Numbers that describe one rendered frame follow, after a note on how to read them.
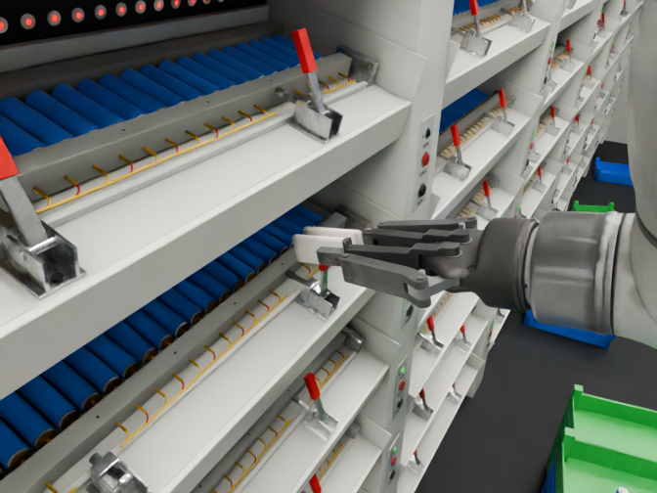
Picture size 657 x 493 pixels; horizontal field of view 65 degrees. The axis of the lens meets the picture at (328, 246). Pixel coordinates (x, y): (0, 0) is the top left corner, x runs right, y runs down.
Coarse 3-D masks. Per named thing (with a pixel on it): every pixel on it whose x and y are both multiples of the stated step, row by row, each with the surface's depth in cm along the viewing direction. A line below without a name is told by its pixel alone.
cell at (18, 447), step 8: (0, 424) 38; (0, 432) 37; (8, 432) 38; (0, 440) 37; (8, 440) 37; (16, 440) 37; (0, 448) 37; (8, 448) 37; (16, 448) 37; (24, 448) 37; (0, 456) 37; (8, 456) 36; (16, 456) 37; (8, 464) 37
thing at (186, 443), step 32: (320, 192) 70; (352, 192) 67; (352, 224) 67; (288, 288) 58; (352, 288) 61; (256, 320) 54; (288, 320) 55; (320, 320) 56; (256, 352) 51; (288, 352) 52; (224, 384) 47; (256, 384) 48; (288, 384) 54; (192, 416) 44; (224, 416) 45; (256, 416) 49; (32, 448) 39; (96, 448) 40; (128, 448) 41; (160, 448) 41; (192, 448) 42; (224, 448) 45; (64, 480) 38; (160, 480) 39; (192, 480) 42
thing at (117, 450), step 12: (312, 276) 60; (300, 288) 58; (288, 300) 56; (276, 312) 54; (264, 324) 53; (252, 336) 52; (240, 348) 50; (204, 372) 47; (192, 384) 46; (180, 396) 44; (168, 408) 43; (156, 420) 43; (132, 432) 41; (144, 432) 42; (120, 444) 40; (84, 480) 38; (72, 492) 37
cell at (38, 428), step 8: (16, 392) 40; (0, 400) 39; (8, 400) 39; (16, 400) 40; (24, 400) 40; (0, 408) 39; (8, 408) 39; (16, 408) 39; (24, 408) 39; (32, 408) 40; (8, 416) 39; (16, 416) 39; (24, 416) 39; (32, 416) 39; (40, 416) 39; (16, 424) 39; (24, 424) 38; (32, 424) 38; (40, 424) 39; (48, 424) 39; (24, 432) 38; (32, 432) 38; (40, 432) 38; (32, 440) 38
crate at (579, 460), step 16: (560, 448) 99; (576, 448) 100; (592, 448) 99; (608, 448) 98; (560, 464) 96; (576, 464) 101; (592, 464) 101; (608, 464) 100; (624, 464) 98; (640, 464) 97; (656, 464) 96; (560, 480) 94; (576, 480) 98; (592, 480) 98; (608, 480) 98; (624, 480) 98; (640, 480) 98; (656, 480) 98
